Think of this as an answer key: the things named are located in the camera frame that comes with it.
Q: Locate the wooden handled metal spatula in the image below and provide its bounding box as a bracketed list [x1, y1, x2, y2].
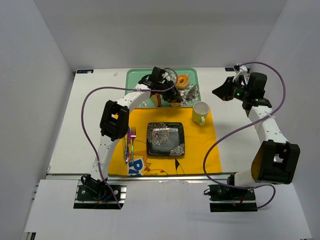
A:
[184, 85, 199, 99]

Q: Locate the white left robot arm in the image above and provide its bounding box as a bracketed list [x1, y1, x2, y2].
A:
[80, 67, 183, 197]

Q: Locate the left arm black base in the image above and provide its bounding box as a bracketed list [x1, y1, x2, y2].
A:
[73, 174, 127, 210]

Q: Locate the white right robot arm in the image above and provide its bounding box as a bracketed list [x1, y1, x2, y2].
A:
[212, 72, 301, 187]

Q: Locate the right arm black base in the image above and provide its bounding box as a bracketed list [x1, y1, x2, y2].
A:
[203, 184, 258, 213]

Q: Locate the small round muffin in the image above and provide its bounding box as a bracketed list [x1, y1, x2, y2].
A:
[169, 102, 181, 107]

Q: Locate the blue label right corner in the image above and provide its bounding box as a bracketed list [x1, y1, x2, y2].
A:
[224, 67, 236, 72]

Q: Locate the blue label corner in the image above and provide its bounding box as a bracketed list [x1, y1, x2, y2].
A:
[224, 67, 236, 72]
[76, 69, 94, 74]

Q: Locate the sliced loaf cake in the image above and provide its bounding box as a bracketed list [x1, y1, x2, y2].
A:
[150, 93, 162, 107]

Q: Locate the green floral tray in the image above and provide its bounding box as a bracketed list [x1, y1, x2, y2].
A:
[125, 67, 201, 108]

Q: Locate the yellow green mug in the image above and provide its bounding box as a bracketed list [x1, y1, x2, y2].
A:
[192, 101, 210, 126]

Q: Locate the black floral square plate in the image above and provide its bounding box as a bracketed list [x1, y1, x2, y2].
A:
[146, 122, 186, 157]

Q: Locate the yellow cartoon placemat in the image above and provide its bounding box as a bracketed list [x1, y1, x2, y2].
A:
[108, 107, 222, 177]

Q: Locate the iridescent knife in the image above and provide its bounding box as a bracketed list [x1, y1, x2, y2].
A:
[125, 127, 131, 164]

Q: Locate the iridescent fork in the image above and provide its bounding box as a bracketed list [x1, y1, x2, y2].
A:
[129, 126, 136, 164]

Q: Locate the iridescent spoon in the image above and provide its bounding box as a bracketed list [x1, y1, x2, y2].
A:
[122, 136, 129, 163]

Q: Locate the blue label left corner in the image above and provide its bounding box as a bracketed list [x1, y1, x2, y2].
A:
[76, 69, 94, 74]

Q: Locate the glazed ring donut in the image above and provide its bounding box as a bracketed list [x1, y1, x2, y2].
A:
[175, 75, 190, 90]

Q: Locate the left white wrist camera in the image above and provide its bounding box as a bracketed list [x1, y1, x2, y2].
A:
[162, 70, 176, 81]

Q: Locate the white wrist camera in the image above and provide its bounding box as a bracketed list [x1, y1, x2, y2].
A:
[232, 64, 249, 82]
[162, 70, 176, 81]

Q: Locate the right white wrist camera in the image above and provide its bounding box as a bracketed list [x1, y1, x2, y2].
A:
[232, 64, 249, 82]

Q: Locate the aluminium front rail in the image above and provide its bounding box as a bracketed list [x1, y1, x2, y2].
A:
[32, 163, 286, 205]

